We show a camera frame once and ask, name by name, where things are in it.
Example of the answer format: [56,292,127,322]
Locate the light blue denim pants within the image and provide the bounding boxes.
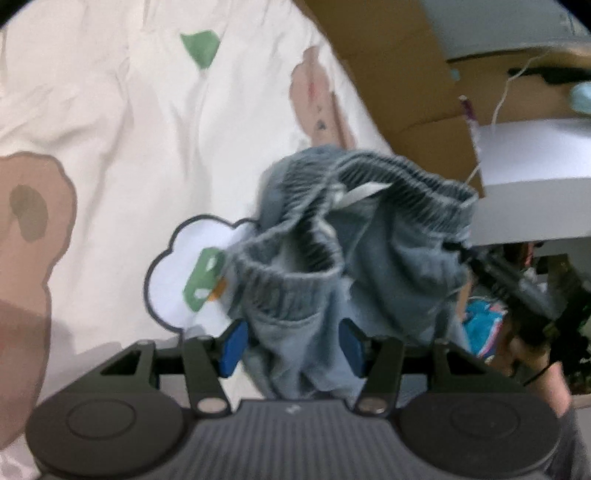
[229,146,478,401]

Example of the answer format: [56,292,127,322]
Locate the person right hand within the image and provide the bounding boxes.
[490,317,572,417]

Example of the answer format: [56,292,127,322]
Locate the teal patterned cloth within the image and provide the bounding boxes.
[463,297,507,360]

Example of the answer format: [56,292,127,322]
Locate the white shelf board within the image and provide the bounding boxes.
[471,118,590,245]

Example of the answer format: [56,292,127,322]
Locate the cream bear print duvet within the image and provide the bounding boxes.
[1,1,388,479]

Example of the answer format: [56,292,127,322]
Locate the brown cardboard sheet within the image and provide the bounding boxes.
[297,1,590,192]

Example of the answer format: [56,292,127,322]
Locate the white cable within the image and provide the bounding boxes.
[464,50,551,186]

